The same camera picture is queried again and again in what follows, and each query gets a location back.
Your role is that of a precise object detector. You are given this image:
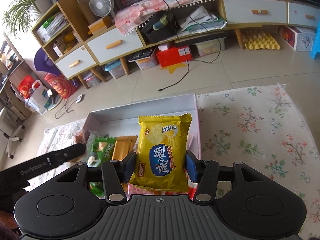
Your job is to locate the gold biscuit packet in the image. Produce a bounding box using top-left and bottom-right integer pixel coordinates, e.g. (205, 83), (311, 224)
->
(112, 135), (138, 161)

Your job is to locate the green snack packet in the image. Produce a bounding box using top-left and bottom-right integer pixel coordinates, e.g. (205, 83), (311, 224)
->
(87, 137), (116, 198)

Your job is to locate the yellow cracker packet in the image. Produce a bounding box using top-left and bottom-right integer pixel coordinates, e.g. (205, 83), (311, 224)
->
(130, 114), (191, 192)

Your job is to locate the clear wafer block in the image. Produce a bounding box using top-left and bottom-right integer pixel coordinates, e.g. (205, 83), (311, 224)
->
(73, 131), (87, 163)

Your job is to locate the pink marshmallow crisp packet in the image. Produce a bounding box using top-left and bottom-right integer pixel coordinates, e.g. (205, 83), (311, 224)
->
(127, 181), (197, 199)

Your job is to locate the person's left hand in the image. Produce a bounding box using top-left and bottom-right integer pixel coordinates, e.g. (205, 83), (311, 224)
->
(0, 211), (20, 240)

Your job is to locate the pink cardboard box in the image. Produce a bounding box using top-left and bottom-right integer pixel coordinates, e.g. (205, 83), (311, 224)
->
(83, 94), (201, 159)

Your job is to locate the floral tablecloth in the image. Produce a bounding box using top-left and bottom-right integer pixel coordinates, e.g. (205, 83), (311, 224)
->
(38, 85), (319, 239)

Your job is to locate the white shopping bag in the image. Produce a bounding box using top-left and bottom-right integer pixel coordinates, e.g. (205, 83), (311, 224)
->
(27, 80), (53, 115)

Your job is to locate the red festive bag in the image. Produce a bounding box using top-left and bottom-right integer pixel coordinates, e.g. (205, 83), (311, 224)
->
(44, 73), (78, 99)

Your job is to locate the red shoe box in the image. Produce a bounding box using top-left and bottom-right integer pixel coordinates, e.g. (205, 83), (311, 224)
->
(156, 46), (193, 67)

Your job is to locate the yellow egg tray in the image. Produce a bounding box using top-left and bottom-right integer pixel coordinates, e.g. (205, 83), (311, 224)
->
(241, 30), (280, 50)

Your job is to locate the black bag on shelf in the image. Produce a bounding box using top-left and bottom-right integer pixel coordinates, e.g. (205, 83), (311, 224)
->
(141, 11), (180, 43)

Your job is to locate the wooden shelf unit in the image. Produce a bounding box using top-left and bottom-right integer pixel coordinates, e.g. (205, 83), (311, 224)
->
(31, 0), (113, 63)

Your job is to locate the pink cloth on cabinet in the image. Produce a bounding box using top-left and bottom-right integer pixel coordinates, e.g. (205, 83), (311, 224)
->
(114, 0), (212, 35)

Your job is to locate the wooden tv cabinet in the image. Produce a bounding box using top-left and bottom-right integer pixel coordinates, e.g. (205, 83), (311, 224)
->
(55, 0), (320, 86)

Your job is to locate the white desk fan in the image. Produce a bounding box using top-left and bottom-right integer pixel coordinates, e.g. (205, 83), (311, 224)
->
(89, 0), (115, 18)

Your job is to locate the white box with clock print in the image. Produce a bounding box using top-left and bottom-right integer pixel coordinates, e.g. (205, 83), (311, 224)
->
(278, 25), (316, 52)

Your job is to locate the blue plastic stool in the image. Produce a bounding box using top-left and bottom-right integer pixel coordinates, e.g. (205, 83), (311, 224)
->
(309, 22), (320, 60)

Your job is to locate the potted green plant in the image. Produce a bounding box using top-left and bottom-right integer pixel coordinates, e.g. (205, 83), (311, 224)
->
(2, 0), (53, 37)

